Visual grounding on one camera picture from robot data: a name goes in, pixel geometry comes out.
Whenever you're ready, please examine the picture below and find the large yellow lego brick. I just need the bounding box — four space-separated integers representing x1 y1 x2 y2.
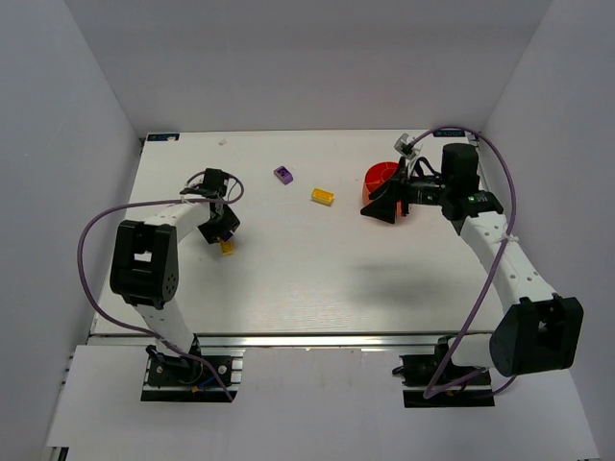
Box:
310 188 334 206

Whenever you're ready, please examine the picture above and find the purple lego brick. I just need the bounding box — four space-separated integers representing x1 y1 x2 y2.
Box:
274 166 294 185

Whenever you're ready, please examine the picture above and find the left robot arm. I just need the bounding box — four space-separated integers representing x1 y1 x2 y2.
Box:
110 168 240 355

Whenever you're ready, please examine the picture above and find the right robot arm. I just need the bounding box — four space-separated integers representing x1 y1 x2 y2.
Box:
360 143 583 377

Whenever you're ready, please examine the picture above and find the small yellow lego brick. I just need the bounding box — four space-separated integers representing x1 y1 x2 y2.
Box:
219 240 234 255

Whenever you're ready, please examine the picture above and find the orange round divided container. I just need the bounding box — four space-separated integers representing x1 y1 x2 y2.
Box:
362 161 399 206

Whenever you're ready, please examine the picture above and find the right corner label sticker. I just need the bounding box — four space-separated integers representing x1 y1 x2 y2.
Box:
432 129 466 138

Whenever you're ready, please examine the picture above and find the corner label sticker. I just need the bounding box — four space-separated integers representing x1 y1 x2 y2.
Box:
432 129 466 138
146 133 180 142

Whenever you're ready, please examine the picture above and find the left corner label sticker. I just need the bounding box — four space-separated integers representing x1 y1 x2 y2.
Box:
146 133 180 142

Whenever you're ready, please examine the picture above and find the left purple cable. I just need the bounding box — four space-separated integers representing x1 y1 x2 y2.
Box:
76 171 245 402

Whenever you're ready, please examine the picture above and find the purple cable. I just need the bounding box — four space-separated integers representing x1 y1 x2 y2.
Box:
76 171 245 402
410 127 523 400

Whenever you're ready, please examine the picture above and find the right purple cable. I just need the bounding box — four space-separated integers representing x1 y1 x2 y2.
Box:
410 127 523 400

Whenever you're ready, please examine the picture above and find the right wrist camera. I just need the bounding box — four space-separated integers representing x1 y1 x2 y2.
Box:
394 133 421 166

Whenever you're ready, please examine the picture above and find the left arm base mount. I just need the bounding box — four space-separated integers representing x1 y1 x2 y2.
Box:
140 345 242 403

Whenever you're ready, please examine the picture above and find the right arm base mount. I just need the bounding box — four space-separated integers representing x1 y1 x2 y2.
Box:
393 352 496 410

